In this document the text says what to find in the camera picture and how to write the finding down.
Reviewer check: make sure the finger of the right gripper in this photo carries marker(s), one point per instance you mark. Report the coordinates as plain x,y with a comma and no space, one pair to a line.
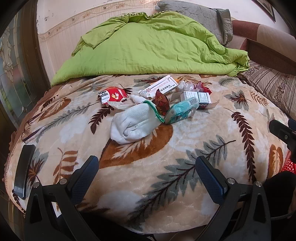
283,132

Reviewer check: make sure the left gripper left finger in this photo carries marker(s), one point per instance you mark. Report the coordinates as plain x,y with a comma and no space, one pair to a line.
81,179

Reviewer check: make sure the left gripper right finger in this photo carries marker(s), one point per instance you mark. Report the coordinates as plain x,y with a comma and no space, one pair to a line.
213,180

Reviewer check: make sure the white sock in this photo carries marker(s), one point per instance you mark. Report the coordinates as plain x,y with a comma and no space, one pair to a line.
135,123

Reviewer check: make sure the teal tissue packet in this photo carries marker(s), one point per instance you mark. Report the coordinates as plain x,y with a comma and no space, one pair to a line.
180,111

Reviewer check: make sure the white blue medicine box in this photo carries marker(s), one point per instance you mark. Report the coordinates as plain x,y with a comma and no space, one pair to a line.
203,98

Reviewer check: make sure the red white paper box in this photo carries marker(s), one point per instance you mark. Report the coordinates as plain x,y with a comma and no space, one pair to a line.
112,94

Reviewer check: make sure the dark red snack wrapper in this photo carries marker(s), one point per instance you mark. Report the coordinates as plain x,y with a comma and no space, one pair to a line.
162,103

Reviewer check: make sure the small white dropper bottle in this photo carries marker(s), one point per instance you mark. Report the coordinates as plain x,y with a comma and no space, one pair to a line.
137,99

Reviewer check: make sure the clear plastic bag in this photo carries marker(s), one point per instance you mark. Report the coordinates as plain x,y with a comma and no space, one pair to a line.
185,86

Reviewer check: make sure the long white medicine box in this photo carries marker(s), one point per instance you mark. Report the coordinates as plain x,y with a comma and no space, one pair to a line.
164,85

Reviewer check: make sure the red plastic mesh basket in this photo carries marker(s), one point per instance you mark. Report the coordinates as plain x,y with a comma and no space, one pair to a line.
288,165

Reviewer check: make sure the brown striped pillow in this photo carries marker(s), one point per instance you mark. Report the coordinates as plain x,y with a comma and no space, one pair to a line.
274,85

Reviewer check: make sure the leaf pattern fleece blanket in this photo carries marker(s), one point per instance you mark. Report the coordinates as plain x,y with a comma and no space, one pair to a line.
151,185

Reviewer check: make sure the brown upholstered headboard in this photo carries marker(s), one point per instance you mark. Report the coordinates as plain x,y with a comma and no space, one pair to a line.
265,45

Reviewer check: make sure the wooden glass door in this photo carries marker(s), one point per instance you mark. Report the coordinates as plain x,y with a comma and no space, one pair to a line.
23,76

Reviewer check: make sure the grey quilted pillow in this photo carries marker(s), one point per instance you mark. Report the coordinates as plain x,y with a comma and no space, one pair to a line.
217,21

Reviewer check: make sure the green quilt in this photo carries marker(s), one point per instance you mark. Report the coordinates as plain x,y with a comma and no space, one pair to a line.
162,43

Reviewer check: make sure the framed wall picture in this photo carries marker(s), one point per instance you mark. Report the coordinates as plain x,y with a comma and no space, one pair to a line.
266,7

